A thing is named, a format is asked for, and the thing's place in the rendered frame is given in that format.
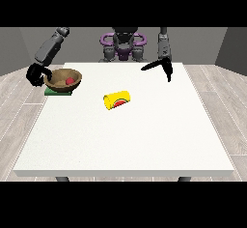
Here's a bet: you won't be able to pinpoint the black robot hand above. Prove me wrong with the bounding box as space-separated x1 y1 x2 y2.
140 56 174 83
25 62 53 88

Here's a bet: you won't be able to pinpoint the brown wooden bowl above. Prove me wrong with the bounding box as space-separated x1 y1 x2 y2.
43 68 83 94

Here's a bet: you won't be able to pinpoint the green square pad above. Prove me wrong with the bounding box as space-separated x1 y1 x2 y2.
43 87 73 97

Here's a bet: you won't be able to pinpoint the yellow cup with melon print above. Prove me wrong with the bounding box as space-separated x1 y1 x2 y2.
102 90 131 111

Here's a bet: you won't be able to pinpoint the grey robot trunk purple rings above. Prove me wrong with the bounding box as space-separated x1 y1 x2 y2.
97 27 150 64

